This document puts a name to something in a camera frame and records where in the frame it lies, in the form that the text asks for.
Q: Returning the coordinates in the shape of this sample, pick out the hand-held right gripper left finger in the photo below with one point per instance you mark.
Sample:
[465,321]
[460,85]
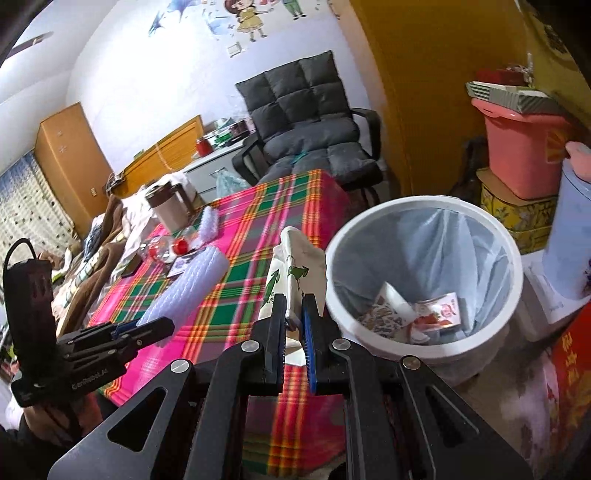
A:
[277,341]

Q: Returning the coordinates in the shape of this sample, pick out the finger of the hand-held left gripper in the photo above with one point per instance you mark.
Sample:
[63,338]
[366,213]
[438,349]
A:
[154,328]
[125,327]

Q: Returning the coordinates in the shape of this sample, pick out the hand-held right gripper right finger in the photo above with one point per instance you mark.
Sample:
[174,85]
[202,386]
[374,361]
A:
[308,355]

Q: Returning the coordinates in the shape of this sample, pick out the small blue white carton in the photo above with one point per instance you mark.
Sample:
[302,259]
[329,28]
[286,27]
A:
[180,265]

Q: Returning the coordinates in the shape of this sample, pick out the clear bottle red cap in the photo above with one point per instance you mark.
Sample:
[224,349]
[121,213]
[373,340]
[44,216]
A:
[159,249]

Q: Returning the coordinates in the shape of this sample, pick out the white paper bag green arrows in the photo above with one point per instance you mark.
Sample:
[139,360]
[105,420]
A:
[295,263]

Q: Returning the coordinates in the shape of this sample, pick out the printed wrapper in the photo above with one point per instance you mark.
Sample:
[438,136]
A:
[385,307]

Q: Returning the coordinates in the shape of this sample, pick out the white foam fruit net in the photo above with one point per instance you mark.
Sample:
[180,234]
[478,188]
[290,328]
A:
[208,224]

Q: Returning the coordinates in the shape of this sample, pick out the red white milk carton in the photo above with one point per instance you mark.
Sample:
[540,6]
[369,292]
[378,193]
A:
[438,316]

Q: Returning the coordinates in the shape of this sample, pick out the white round waste bin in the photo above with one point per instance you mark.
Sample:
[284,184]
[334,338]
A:
[461,364]

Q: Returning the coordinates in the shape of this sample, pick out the person's left hand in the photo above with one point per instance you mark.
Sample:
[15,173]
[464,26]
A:
[51,417]

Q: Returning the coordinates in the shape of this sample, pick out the striped white cloth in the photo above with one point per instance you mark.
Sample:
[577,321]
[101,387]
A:
[83,272]

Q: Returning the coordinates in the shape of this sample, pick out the black smartphone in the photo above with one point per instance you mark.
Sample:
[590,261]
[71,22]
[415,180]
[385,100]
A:
[131,266]

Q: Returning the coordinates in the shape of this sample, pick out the blue checked cloth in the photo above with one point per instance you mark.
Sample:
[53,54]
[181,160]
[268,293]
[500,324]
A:
[94,235]

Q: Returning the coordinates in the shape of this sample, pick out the blue white patterned curtain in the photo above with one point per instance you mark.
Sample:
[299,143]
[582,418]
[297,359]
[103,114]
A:
[32,207]

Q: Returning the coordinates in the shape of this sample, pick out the brown fleece blanket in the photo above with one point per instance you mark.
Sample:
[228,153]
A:
[111,221]

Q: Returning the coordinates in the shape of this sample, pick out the brown and white pitcher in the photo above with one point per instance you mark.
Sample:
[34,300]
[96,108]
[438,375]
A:
[166,207]

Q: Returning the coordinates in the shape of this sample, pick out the pink green plaid tablecloth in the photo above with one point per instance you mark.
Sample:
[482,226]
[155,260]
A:
[240,221]

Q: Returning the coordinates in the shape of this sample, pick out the black power strip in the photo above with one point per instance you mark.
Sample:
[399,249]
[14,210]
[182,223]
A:
[113,180]

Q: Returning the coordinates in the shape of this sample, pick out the translucent plastic bag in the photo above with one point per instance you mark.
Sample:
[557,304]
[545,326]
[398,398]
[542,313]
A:
[228,184]

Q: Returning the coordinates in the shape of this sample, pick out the white bedside cabinet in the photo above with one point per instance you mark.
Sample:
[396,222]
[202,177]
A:
[207,170]

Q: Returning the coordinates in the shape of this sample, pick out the translucent bin liner bag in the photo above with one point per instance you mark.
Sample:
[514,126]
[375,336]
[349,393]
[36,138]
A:
[438,249]

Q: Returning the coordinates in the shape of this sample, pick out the wooden bed headboard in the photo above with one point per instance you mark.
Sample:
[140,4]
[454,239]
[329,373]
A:
[171,147]

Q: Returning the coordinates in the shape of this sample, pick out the small green packet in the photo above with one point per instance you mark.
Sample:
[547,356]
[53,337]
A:
[300,157]

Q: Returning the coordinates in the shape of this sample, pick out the red jar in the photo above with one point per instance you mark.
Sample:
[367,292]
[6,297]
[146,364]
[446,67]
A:
[203,146]

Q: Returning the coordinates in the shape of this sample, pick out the green flat box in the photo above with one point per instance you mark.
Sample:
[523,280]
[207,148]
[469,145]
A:
[226,136]

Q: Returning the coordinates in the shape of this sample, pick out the white box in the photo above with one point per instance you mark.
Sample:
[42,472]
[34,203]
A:
[540,295]

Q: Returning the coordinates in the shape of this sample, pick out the dark bag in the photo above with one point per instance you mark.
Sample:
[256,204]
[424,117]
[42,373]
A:
[466,170]

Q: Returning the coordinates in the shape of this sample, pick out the grey cushioned armchair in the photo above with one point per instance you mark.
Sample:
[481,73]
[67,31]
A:
[295,97]

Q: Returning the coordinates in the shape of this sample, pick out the yellow patterned box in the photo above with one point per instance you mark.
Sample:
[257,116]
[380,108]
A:
[512,207]

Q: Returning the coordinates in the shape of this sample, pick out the red gold printed bag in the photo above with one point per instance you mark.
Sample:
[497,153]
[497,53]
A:
[572,369]

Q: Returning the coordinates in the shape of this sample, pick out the large wooden wardrobe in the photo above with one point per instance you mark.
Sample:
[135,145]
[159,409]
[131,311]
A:
[429,92]

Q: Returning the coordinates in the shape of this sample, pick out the light blue canister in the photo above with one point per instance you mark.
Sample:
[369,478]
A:
[570,230]

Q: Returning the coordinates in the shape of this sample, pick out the pink plastic bucket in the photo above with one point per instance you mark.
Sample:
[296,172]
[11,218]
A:
[517,152]

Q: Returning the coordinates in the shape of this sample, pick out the striped gift box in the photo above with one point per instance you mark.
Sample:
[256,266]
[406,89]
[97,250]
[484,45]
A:
[517,97]

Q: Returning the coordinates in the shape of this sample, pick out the white wall switch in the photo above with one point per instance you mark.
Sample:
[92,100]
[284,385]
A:
[233,48]

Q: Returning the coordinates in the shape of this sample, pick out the cartoon wall sticker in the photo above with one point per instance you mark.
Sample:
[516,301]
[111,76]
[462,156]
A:
[251,18]

